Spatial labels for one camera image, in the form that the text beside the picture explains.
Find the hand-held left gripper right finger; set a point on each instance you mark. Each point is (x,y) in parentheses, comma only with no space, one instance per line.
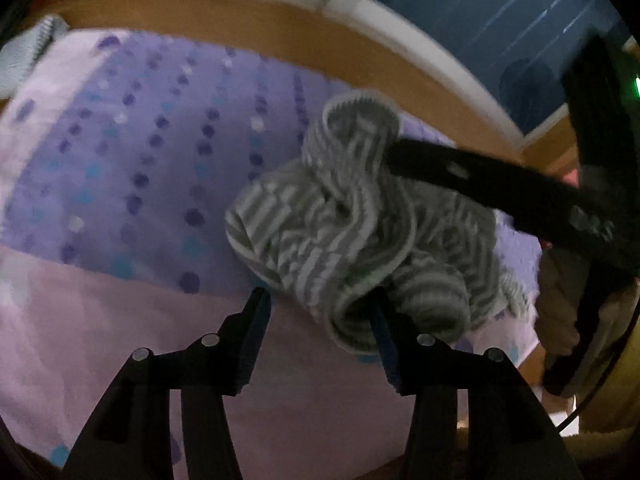
(387,352)

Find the grey white striped top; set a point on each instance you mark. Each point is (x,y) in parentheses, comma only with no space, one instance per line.
(22,55)

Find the wooden bed headboard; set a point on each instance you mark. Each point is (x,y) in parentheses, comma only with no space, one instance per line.
(250,20)

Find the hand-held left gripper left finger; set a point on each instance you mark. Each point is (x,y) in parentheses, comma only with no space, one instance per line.
(252,340)

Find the purple dotted heart bedsheet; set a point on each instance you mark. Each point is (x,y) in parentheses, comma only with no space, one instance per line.
(150,160)

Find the grey striped sweater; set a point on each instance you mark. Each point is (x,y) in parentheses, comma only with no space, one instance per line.
(350,220)

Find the brown and black cloth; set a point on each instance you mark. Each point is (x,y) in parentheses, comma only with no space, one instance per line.
(565,310)

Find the white framed window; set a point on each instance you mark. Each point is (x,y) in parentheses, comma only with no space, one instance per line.
(475,10)

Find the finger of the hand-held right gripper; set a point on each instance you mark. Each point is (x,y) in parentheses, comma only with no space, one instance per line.
(475,180)

